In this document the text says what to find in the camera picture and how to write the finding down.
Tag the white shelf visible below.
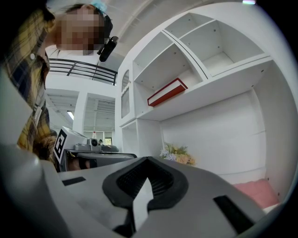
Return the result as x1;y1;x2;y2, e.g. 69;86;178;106
118;2;294;210

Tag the artificial flower bouquet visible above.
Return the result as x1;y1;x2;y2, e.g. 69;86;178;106
159;141;196;166

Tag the black head strap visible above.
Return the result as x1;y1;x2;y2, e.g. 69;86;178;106
101;11;114;39

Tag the black metal railing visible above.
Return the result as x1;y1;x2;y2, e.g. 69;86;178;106
47;58;118;86

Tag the pink cushion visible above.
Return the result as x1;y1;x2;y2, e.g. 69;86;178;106
232;178;282;208

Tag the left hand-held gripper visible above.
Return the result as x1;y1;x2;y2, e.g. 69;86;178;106
53;126;138;173

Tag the person's head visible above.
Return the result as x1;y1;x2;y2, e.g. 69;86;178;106
44;2;110;56

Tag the yellow plaid shirt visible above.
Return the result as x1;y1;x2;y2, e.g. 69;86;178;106
1;8;58;163

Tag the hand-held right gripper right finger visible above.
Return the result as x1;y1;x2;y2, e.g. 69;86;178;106
136;156;267;238

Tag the black head-worn camera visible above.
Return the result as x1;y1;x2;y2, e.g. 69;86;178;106
96;35;120;63

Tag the red book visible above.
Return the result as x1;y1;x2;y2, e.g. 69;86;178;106
147;77;189;107

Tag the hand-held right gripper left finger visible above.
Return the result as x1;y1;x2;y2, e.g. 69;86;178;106
0;143;149;238

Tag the blue hair tie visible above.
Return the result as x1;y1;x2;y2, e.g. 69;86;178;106
90;0;108;13

